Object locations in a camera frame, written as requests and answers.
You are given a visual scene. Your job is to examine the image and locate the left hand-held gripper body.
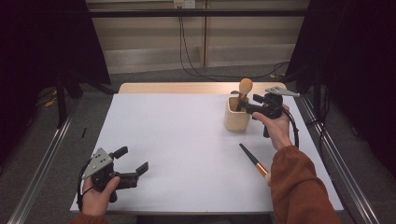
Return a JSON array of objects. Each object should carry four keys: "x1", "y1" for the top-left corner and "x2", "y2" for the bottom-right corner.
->
[{"x1": 81, "y1": 147, "x2": 140, "y2": 203}]

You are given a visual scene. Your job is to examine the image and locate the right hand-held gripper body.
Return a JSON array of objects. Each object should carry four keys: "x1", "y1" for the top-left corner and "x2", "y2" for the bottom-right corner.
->
[{"x1": 247, "y1": 86, "x2": 301, "y2": 139}]

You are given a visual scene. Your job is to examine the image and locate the large fluffy makeup brush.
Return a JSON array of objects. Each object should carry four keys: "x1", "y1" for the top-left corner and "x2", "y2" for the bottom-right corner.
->
[{"x1": 235, "y1": 77, "x2": 254, "y2": 112}]

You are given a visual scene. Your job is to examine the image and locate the beige square brush holder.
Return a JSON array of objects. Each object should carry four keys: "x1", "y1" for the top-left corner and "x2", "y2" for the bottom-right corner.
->
[{"x1": 223, "y1": 95, "x2": 253, "y2": 133}]

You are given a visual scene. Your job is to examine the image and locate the small slim makeup brush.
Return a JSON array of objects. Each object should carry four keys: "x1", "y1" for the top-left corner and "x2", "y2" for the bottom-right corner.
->
[{"x1": 238, "y1": 143, "x2": 273, "y2": 187}]

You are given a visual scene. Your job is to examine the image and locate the person's right hand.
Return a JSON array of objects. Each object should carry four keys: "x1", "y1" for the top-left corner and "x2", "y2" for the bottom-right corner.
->
[{"x1": 251, "y1": 104, "x2": 294, "y2": 152}]

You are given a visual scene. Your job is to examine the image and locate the person's left hand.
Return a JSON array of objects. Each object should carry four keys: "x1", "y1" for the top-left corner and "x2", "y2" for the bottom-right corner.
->
[{"x1": 81, "y1": 175, "x2": 121, "y2": 217}]

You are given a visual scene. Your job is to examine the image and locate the black metal stand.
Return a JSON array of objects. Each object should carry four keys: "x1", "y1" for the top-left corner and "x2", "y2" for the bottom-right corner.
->
[
  {"x1": 312, "y1": 66, "x2": 323, "y2": 120},
  {"x1": 54, "y1": 72, "x2": 84, "y2": 129}
]

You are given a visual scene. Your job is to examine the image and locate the white table mat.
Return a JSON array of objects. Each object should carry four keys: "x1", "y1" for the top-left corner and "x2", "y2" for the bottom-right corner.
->
[{"x1": 69, "y1": 92, "x2": 345, "y2": 216}]

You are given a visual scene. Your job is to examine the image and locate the yellow floor tape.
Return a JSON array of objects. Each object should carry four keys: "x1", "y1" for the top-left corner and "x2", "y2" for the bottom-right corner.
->
[{"x1": 43, "y1": 89, "x2": 59, "y2": 108}]

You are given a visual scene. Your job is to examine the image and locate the black curtain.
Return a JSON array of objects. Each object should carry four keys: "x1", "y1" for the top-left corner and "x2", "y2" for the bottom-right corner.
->
[
  {"x1": 284, "y1": 0, "x2": 396, "y2": 179},
  {"x1": 0, "y1": 0, "x2": 112, "y2": 167}
]

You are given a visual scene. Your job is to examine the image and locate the right hand-held gripper cable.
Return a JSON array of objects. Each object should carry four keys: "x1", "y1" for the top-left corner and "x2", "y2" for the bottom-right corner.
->
[{"x1": 281, "y1": 108, "x2": 300, "y2": 149}]

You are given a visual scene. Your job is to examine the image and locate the hand-held gripper cable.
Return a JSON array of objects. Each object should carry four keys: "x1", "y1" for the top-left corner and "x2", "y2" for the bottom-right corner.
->
[
  {"x1": 76, "y1": 158, "x2": 95, "y2": 213},
  {"x1": 281, "y1": 108, "x2": 300, "y2": 149}
]

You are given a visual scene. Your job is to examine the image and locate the left hand-held gripper cable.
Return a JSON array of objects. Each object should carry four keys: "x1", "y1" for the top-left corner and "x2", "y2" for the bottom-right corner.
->
[{"x1": 76, "y1": 158, "x2": 95, "y2": 213}]

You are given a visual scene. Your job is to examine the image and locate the aluminium floor rail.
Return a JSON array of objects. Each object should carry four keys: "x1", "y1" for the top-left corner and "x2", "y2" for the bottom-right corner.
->
[
  {"x1": 299, "y1": 94, "x2": 381, "y2": 224},
  {"x1": 7, "y1": 99, "x2": 82, "y2": 224}
]

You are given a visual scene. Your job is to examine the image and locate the black wall cable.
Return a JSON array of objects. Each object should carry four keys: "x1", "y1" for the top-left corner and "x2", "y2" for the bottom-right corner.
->
[{"x1": 178, "y1": 7, "x2": 291, "y2": 80}]

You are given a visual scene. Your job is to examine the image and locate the white wall socket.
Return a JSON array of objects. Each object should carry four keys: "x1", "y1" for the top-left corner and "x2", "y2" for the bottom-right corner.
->
[{"x1": 173, "y1": 0, "x2": 196, "y2": 9}]

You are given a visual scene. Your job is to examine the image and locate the black horizontal frame bar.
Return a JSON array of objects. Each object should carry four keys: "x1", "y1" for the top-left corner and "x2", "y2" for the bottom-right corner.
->
[{"x1": 88, "y1": 8, "x2": 309, "y2": 19}]

